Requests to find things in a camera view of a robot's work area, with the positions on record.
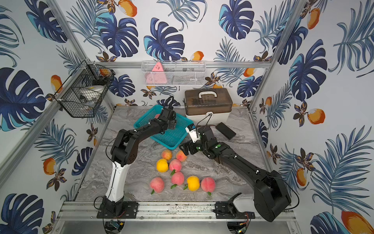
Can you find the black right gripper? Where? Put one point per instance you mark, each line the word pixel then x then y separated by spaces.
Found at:
pixel 185 149

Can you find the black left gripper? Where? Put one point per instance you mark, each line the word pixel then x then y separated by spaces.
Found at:
pixel 170 123

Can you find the teal plastic basket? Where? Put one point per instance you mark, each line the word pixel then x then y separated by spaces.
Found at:
pixel 169 138

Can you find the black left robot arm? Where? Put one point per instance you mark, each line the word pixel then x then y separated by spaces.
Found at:
pixel 125 149

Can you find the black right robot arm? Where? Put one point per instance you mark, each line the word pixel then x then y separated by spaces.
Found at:
pixel 270 196

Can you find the orange pink peach back middle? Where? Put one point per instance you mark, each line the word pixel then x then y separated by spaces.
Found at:
pixel 181 156

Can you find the orange pink peach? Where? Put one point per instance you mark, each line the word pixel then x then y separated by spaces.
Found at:
pixel 167 154
pixel 181 156

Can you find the orange pink peach back left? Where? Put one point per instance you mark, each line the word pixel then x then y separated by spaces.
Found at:
pixel 167 154

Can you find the yellow peach middle left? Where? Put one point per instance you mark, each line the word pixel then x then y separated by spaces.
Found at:
pixel 162 165

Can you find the yellow peach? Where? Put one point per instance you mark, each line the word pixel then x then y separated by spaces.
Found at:
pixel 162 165
pixel 193 183

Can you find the brown lidded storage box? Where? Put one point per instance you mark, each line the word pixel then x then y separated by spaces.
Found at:
pixel 211 106

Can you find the yellow peach front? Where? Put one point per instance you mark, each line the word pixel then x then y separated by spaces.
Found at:
pixel 193 183

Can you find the black phone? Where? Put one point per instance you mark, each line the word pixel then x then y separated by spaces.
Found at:
pixel 225 130

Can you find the pink triangle card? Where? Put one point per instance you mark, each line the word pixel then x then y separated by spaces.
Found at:
pixel 157 76

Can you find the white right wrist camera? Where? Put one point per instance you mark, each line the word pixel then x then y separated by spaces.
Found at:
pixel 193 133

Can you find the clear wall shelf tray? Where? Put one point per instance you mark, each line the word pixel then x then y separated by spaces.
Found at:
pixel 179 73

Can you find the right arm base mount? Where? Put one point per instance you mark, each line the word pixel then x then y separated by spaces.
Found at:
pixel 226 210

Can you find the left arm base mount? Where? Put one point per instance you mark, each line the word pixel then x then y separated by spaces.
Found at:
pixel 118 210

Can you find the black wire wall basket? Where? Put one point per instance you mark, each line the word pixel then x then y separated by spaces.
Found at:
pixel 89 84

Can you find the aluminium front rail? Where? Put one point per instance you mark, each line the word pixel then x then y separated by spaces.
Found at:
pixel 156 211

